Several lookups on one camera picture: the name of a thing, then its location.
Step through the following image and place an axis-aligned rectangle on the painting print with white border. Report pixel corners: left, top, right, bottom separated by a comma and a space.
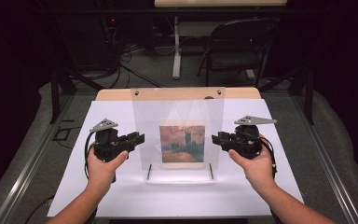
158, 119, 207, 170

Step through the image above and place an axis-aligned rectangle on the dark computer tower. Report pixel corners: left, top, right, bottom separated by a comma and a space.
59, 12, 119, 71

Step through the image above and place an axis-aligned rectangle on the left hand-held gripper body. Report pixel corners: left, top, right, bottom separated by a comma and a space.
89, 118, 132, 163

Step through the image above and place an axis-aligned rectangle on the white paper sheet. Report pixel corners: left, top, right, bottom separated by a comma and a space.
47, 98, 305, 218

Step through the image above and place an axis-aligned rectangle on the person's right hand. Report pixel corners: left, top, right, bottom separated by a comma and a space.
228, 133, 278, 192

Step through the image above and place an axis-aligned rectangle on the clear acrylic picture frame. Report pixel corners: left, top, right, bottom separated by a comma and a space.
130, 87, 227, 185

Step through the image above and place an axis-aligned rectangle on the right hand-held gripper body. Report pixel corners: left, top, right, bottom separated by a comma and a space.
227, 115, 278, 161

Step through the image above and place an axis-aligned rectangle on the bundle of floor cables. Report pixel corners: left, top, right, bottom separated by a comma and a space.
99, 15, 166, 90

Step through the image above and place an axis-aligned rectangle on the black metal stand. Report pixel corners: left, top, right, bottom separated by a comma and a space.
257, 59, 315, 126
48, 18, 106, 125

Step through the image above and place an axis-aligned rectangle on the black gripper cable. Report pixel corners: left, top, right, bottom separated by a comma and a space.
260, 136, 279, 180
83, 132, 96, 181

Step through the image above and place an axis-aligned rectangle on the black folding chair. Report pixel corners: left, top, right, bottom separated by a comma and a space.
197, 18, 279, 88

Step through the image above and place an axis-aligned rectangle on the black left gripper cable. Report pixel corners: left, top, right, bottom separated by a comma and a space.
83, 132, 96, 181

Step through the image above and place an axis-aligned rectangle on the person's left hand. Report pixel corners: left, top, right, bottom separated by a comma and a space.
87, 146, 130, 189

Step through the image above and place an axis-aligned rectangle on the aluminium rail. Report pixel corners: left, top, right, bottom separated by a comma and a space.
292, 92, 358, 224
0, 92, 76, 224

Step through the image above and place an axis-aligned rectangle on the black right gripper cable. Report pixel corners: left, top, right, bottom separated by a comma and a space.
260, 136, 279, 180

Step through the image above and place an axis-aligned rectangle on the desk with white legs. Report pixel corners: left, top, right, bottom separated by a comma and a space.
153, 0, 288, 80

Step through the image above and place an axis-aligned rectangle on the wooden table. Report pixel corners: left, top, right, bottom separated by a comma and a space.
95, 87, 262, 101

